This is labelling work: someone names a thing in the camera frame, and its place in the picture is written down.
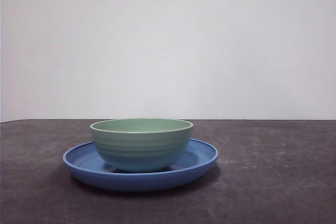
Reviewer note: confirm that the green bowl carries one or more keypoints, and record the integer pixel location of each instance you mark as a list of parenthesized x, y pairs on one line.
[(141, 150)]

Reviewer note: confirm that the blue plate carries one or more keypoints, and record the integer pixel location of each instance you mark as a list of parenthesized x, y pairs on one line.
[(81, 175)]

